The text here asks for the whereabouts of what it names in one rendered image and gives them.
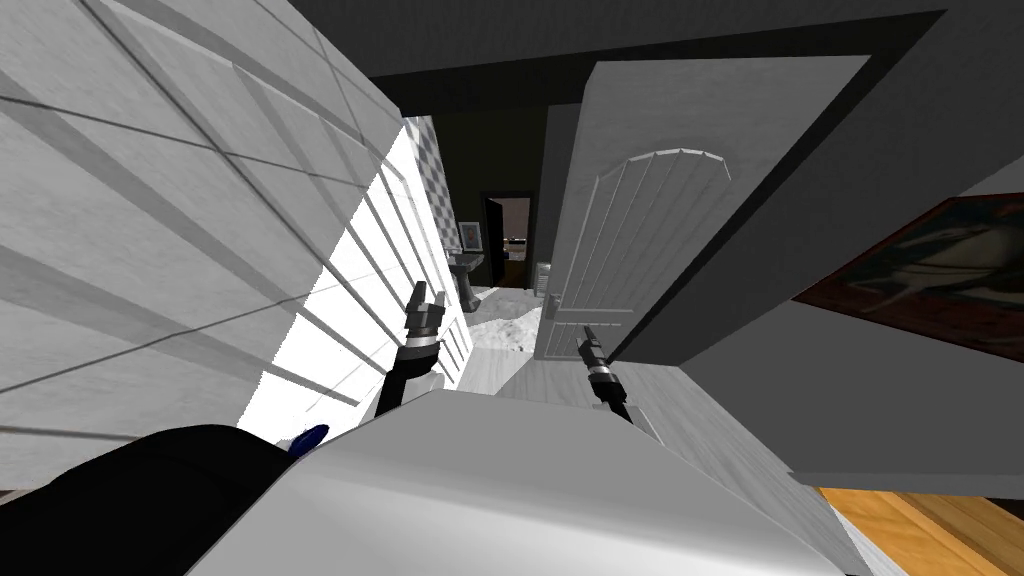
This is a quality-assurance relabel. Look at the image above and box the grey panelled door leaf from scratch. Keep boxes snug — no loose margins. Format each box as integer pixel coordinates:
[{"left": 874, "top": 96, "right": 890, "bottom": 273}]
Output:
[{"left": 533, "top": 55, "right": 872, "bottom": 363}]

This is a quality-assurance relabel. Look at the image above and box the grey pedestal sink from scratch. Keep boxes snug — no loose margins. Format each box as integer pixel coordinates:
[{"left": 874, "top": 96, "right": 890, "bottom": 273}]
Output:
[{"left": 447, "top": 251, "right": 489, "bottom": 314}]

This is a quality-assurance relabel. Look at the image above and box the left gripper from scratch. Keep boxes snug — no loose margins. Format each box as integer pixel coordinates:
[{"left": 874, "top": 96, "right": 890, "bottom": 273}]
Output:
[{"left": 403, "top": 280, "right": 448, "bottom": 343}]

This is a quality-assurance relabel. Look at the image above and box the dark framed wall picture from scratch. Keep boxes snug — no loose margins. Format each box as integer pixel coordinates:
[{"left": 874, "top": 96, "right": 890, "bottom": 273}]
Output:
[{"left": 791, "top": 191, "right": 1024, "bottom": 366}]

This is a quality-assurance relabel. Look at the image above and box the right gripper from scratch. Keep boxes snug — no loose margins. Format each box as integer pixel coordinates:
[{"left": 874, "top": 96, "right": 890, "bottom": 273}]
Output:
[{"left": 576, "top": 323, "right": 609, "bottom": 373}]

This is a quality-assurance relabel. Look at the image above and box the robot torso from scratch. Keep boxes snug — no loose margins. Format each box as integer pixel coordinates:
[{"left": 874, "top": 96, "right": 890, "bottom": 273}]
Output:
[{"left": 185, "top": 388, "right": 851, "bottom": 576}]

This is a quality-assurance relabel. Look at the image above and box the dark open doorway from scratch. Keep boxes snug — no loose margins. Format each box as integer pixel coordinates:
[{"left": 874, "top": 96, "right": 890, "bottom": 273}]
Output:
[{"left": 481, "top": 191, "right": 535, "bottom": 291}]

